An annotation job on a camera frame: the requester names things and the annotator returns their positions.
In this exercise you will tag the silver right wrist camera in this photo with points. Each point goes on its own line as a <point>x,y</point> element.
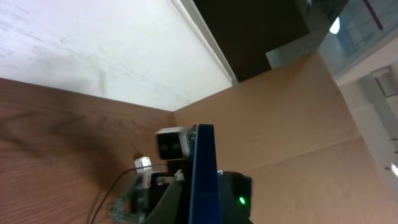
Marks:
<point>174,143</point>

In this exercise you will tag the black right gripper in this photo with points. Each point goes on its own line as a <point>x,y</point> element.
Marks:
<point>169,195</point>

